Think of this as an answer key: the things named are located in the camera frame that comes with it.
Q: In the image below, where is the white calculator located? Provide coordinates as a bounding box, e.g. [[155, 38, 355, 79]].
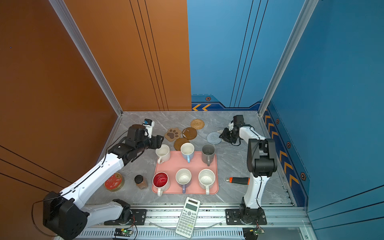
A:
[[176, 197, 201, 239]]

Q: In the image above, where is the woven rattan coaster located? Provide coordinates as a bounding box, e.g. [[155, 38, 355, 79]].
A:
[[191, 119, 205, 130]]

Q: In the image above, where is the white mug back left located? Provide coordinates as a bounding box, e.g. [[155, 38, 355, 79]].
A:
[[156, 144, 171, 164]]

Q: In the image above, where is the orange black utility knife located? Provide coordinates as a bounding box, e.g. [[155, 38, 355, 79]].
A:
[[226, 177, 250, 185]]

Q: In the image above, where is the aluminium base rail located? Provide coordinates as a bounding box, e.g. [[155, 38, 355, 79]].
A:
[[77, 203, 317, 240]]

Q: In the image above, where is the aluminium frame post left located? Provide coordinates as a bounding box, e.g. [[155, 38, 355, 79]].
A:
[[48, 0, 124, 117]]

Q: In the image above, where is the red round tin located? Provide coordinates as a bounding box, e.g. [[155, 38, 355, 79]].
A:
[[104, 172, 125, 192]]

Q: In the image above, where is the grey mug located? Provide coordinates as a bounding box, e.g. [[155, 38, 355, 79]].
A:
[[202, 144, 216, 167]]

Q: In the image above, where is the cream mug front right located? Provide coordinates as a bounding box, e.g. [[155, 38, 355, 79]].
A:
[[198, 169, 216, 195]]

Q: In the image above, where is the light blue mug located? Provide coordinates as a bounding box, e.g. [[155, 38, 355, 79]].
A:
[[181, 143, 195, 163]]

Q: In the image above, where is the aluminium frame post right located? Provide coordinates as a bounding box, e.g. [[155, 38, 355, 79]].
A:
[[258, 0, 319, 117]]

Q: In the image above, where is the left circuit board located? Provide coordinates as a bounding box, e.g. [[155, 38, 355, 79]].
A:
[[113, 228, 135, 240]]

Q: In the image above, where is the pink tray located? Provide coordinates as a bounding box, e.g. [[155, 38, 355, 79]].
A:
[[152, 151, 219, 196]]

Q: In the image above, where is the matte brown wooden coaster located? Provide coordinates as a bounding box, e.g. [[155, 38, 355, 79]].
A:
[[174, 138, 190, 151]]

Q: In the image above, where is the circuit board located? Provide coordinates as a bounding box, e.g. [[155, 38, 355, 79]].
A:
[[243, 228, 265, 240], [113, 228, 135, 240]]

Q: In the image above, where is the aluminium frame post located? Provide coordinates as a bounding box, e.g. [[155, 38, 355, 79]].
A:
[[258, 0, 319, 117], [48, 0, 124, 117]]

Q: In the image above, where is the cork paw print coaster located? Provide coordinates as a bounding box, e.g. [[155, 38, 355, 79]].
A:
[[164, 128, 182, 142]]

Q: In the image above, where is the light blue rope coaster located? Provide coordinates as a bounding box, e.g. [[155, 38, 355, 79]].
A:
[[207, 132, 222, 145]]

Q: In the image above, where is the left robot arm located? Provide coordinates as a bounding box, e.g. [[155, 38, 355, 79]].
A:
[[43, 119, 164, 240]]

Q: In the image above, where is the glossy brown wooden coaster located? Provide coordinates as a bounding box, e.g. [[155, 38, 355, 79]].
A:
[[182, 127, 198, 140]]

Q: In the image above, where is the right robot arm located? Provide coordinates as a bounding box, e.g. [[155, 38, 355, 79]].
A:
[[220, 126, 278, 225]]

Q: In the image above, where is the white mug purple handle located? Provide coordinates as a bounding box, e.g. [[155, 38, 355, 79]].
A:
[[176, 169, 192, 194]]

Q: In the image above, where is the red inside mug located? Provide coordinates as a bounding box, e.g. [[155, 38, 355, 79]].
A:
[[152, 172, 171, 197]]

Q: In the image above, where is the spice jar black lid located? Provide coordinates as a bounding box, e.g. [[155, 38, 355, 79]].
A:
[[134, 175, 148, 190]]

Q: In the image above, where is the right circuit board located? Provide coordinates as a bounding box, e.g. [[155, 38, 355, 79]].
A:
[[243, 228, 265, 240]]

